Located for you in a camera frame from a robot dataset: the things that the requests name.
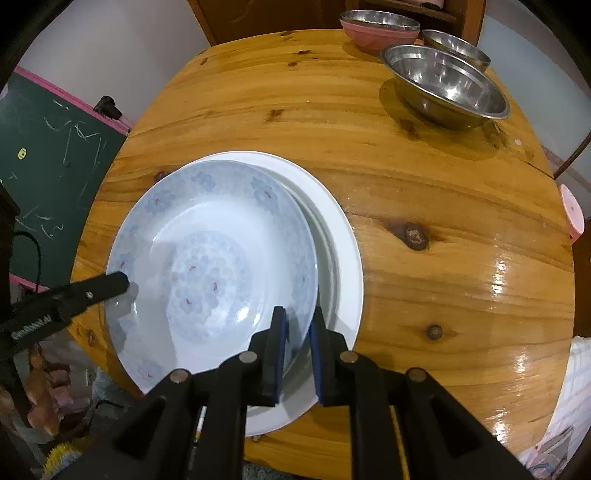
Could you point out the pink plastic stool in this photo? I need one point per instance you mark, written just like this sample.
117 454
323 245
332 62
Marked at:
571 214

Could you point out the pink bowl with steel lining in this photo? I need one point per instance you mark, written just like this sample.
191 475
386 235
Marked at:
374 39

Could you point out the large steel bowl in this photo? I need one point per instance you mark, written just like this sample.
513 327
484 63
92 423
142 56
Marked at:
443 87

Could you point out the blue floral plate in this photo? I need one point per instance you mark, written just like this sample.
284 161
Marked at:
207 267

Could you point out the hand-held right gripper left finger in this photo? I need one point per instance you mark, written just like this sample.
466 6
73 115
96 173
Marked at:
279 355

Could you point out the checkered cloth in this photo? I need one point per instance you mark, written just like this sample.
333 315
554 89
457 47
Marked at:
568 406

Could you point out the green chalkboard with pink frame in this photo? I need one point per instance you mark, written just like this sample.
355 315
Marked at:
46 175

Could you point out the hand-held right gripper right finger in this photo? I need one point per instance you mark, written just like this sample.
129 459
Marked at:
319 364

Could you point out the pale blue sliding wardrobe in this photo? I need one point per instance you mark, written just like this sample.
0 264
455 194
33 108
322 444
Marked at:
540 69

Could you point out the small steel bowl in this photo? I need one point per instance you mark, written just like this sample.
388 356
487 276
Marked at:
455 46

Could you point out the person's left hand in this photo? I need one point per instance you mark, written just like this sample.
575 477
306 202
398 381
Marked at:
44 392

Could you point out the large white plate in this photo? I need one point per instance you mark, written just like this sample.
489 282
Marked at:
344 258

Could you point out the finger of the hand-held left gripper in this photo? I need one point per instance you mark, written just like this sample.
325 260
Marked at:
87 293

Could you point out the brown wooden door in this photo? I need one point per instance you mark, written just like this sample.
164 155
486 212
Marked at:
258 18

